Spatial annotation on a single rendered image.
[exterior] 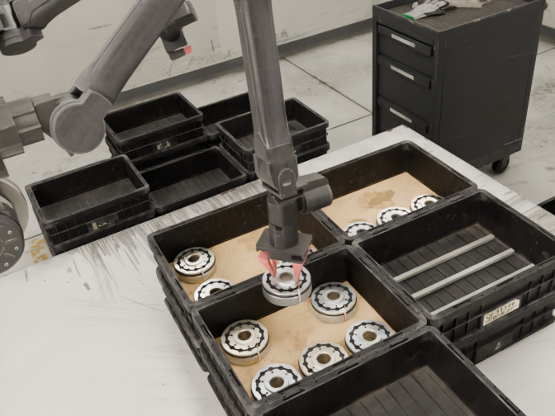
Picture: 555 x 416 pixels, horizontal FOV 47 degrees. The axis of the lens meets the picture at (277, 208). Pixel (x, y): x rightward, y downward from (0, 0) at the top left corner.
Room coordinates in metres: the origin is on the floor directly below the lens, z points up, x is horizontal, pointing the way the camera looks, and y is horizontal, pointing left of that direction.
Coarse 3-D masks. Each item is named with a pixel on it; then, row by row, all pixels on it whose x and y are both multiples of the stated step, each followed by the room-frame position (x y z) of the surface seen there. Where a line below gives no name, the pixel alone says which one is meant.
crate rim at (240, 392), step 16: (320, 256) 1.09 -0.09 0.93; (240, 288) 1.01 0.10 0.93; (208, 304) 0.98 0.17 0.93; (208, 336) 0.88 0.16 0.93; (400, 336) 0.83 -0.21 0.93; (368, 352) 0.80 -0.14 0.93; (224, 368) 0.80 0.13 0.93; (336, 368) 0.77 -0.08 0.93; (240, 384) 0.76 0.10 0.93; (304, 384) 0.74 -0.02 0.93; (240, 400) 0.73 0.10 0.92; (272, 400) 0.71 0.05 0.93
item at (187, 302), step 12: (264, 192) 1.37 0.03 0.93; (240, 204) 1.33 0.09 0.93; (204, 216) 1.29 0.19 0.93; (312, 216) 1.25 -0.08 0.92; (168, 228) 1.26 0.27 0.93; (156, 252) 1.17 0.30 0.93; (324, 252) 1.11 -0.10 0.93; (168, 264) 1.12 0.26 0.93; (168, 276) 1.08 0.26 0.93; (180, 288) 1.05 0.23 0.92; (228, 288) 1.02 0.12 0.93; (204, 300) 0.99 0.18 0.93
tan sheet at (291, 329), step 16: (352, 288) 1.08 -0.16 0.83; (304, 304) 1.05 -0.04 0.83; (368, 304) 1.03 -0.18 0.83; (256, 320) 1.01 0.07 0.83; (272, 320) 1.01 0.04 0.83; (288, 320) 1.00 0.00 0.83; (304, 320) 1.00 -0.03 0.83; (352, 320) 0.98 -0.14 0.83; (384, 320) 0.97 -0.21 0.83; (272, 336) 0.96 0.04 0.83; (288, 336) 0.95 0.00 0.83; (304, 336) 0.95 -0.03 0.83; (320, 336) 0.94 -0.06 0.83; (336, 336) 0.94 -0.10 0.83; (272, 352) 0.91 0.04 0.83; (288, 352) 0.91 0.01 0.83; (240, 368) 0.88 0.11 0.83; (256, 368) 0.87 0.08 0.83
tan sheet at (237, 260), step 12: (264, 228) 1.35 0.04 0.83; (240, 240) 1.31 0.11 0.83; (252, 240) 1.30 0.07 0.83; (216, 252) 1.27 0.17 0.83; (228, 252) 1.26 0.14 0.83; (240, 252) 1.26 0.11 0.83; (252, 252) 1.25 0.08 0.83; (216, 264) 1.22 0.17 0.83; (228, 264) 1.22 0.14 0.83; (240, 264) 1.21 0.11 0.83; (252, 264) 1.21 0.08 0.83; (216, 276) 1.18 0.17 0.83; (228, 276) 1.17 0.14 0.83; (240, 276) 1.17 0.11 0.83; (252, 276) 1.16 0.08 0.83; (192, 288) 1.14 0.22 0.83; (192, 300) 1.10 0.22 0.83
